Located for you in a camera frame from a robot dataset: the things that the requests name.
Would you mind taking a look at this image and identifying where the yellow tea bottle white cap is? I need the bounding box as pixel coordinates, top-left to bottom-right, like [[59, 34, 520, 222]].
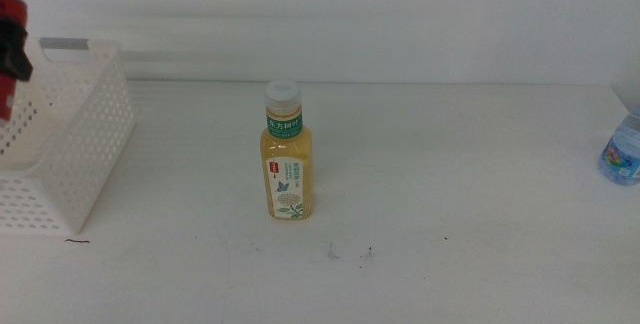
[[259, 79, 315, 220]]

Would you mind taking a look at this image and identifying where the red cola can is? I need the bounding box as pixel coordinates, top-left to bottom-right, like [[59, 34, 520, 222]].
[[0, 0, 30, 123]]

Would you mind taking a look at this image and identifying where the clear water bottle blue cap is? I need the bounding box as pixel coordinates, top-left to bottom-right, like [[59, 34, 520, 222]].
[[597, 104, 640, 186]]

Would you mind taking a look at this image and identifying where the white perforated plastic basket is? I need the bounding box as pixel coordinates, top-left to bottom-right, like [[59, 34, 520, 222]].
[[0, 37, 136, 236]]

